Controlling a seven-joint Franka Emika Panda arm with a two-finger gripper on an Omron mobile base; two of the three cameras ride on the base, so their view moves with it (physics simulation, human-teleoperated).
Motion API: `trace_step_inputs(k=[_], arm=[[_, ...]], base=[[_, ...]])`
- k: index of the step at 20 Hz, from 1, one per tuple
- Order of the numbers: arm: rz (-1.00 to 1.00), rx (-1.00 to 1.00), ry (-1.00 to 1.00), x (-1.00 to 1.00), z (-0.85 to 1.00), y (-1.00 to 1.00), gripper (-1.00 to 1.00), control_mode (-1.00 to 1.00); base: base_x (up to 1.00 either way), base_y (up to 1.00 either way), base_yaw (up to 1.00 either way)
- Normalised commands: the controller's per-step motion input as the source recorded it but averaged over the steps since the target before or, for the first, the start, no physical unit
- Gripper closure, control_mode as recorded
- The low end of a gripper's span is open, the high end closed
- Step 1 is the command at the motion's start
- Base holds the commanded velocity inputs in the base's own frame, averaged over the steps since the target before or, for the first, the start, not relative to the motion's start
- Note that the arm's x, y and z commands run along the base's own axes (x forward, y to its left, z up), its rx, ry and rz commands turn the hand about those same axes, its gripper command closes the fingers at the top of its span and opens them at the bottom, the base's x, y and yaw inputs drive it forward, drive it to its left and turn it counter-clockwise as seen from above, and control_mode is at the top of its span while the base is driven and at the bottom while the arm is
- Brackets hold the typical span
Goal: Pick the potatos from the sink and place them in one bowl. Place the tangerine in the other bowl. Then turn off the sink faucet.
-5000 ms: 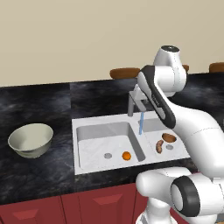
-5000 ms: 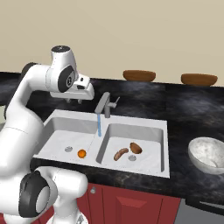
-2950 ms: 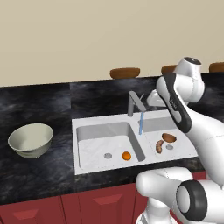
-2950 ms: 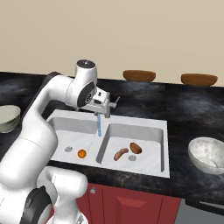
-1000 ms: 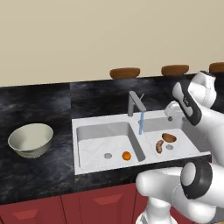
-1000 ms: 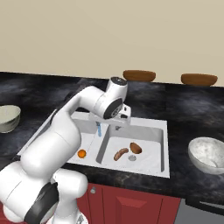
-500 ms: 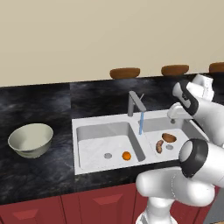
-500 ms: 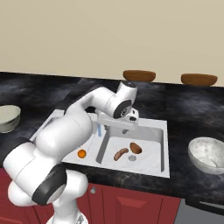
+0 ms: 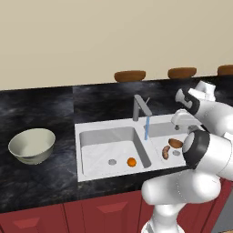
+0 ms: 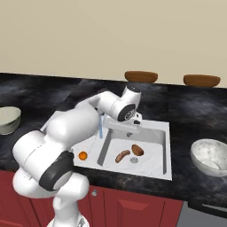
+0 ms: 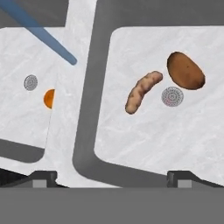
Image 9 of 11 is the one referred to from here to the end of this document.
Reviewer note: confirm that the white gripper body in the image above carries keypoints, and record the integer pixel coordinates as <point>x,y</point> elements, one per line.
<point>184,117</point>

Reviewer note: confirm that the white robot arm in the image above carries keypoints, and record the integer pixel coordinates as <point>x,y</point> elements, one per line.
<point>182,188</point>

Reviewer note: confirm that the grey sink faucet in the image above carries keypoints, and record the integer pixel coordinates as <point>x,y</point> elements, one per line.
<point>138,106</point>

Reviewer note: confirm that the orange tangerine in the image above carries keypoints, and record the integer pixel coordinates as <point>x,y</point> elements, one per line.
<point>131,162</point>

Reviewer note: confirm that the white double sink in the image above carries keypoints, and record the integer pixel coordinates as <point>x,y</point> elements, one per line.
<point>106,151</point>

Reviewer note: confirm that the pale grey bowl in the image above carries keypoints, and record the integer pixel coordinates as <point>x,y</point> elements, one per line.
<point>32,145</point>

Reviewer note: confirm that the brown potato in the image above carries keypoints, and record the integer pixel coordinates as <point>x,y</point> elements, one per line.
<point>166,153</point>
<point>175,143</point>

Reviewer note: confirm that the blue water stream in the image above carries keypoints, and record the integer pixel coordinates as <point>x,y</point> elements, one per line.
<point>147,127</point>

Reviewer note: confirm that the brown round stool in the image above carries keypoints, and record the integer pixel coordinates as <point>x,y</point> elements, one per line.
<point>182,72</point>
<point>225,70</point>
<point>129,75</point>

